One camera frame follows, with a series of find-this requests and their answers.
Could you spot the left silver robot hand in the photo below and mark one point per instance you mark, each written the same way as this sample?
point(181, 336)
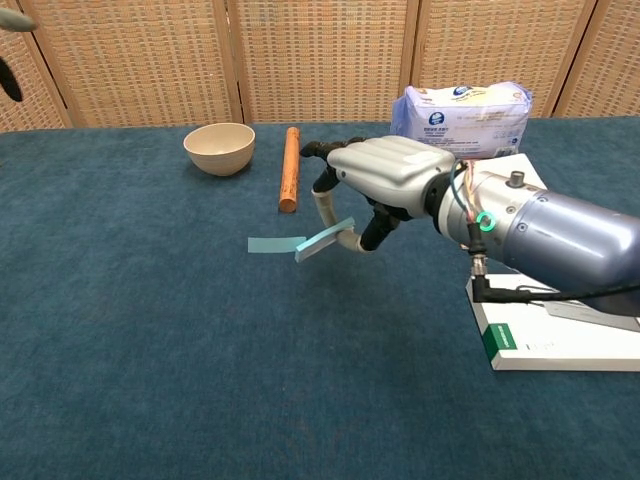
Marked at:
point(10, 80)

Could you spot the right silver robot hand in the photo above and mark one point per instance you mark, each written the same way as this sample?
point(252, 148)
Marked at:
point(390, 170)

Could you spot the blue sticky note pad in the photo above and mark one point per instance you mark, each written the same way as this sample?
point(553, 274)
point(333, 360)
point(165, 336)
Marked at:
point(320, 244)

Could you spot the small light blue scrap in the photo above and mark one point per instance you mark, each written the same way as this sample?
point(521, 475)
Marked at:
point(270, 245)

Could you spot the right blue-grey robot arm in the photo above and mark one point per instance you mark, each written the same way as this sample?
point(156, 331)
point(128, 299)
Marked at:
point(565, 235)

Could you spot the blue white tissue pack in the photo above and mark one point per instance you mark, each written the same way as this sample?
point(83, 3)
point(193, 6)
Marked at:
point(460, 125)

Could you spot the wooden rolling pin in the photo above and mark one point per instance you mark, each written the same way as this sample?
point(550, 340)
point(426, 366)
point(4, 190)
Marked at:
point(289, 170)

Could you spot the yellow white booklet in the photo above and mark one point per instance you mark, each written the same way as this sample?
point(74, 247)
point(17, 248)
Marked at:
point(520, 167)

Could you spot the woven wooden folding screen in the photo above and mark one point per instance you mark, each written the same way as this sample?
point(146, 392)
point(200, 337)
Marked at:
point(320, 60)

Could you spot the beige round bowl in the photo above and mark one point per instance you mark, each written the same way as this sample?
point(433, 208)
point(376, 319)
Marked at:
point(220, 147)

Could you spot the white usb hub box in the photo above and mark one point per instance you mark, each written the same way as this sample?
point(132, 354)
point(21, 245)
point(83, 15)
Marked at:
point(550, 345)

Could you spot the teal table cloth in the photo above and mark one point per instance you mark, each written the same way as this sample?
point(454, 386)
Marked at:
point(200, 350)

